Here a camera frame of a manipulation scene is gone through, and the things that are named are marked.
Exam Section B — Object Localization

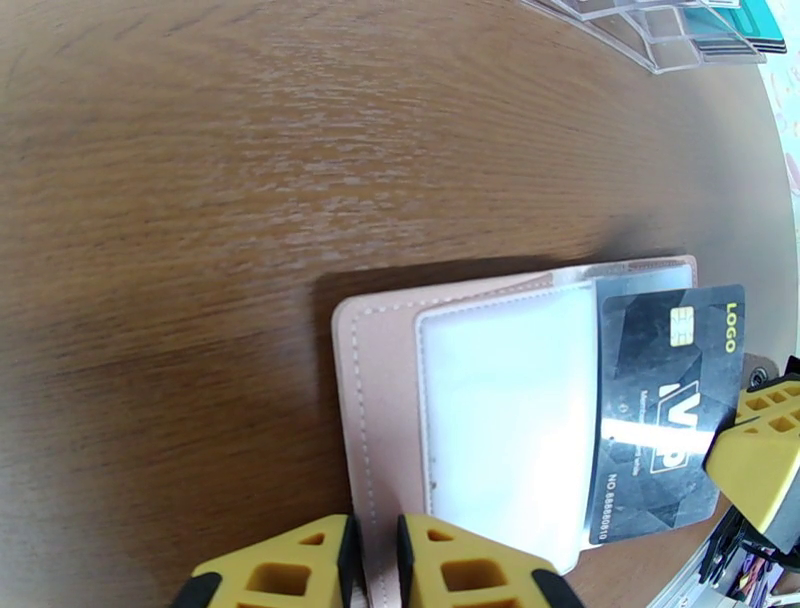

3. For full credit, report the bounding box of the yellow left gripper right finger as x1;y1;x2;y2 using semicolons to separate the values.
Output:
396;514;586;608

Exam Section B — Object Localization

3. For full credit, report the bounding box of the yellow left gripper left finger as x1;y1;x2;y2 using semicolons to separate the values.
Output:
171;514;364;608

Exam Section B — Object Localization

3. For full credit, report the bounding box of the black VIP credit card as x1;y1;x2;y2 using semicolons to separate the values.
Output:
584;284;746;546

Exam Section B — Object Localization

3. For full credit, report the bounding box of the light blue card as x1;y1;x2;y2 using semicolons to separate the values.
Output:
331;254;776;608

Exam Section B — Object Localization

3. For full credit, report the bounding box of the teal credit card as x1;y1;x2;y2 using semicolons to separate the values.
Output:
702;0;790;58

